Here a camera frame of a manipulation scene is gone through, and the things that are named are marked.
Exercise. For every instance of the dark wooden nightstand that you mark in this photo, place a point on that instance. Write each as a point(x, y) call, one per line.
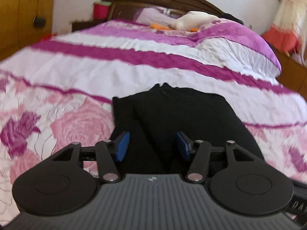
point(81, 25)

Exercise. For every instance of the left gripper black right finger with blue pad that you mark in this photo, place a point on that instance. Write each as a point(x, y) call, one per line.
point(237, 179)

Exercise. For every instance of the pink purple floral bedspread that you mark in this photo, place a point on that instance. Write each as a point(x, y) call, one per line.
point(59, 91)

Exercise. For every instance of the white plush toy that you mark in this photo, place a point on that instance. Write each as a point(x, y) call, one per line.
point(192, 20)

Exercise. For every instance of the red plastic bucket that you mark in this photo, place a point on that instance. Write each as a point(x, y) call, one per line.
point(100, 10)

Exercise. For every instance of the small black bag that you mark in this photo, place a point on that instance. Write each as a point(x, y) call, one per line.
point(39, 22)

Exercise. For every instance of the orange plush toy part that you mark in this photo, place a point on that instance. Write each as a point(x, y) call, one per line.
point(160, 27)

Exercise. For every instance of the black knit cardigan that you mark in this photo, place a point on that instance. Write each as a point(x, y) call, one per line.
point(154, 117)

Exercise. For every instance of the wooden side cabinet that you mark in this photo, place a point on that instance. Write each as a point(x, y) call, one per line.
point(293, 74)

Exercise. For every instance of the red cloth on floor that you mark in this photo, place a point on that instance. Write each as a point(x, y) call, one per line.
point(47, 37)

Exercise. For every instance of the lilac ruffled pillow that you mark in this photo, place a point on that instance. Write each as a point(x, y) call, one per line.
point(160, 16)

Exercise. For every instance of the black garment behind pillows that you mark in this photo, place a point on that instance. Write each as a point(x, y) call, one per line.
point(232, 18)

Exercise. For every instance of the dark wooden headboard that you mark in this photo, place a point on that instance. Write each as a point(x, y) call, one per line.
point(126, 9)

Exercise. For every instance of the folded purple white quilt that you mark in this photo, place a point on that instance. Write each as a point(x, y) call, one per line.
point(229, 44)

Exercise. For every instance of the wooden wardrobe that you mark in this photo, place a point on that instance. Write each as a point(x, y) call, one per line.
point(17, 30)

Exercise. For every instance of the white and coral curtain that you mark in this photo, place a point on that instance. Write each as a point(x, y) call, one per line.
point(288, 30)

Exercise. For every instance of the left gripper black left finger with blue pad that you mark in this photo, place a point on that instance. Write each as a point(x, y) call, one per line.
point(69, 179)

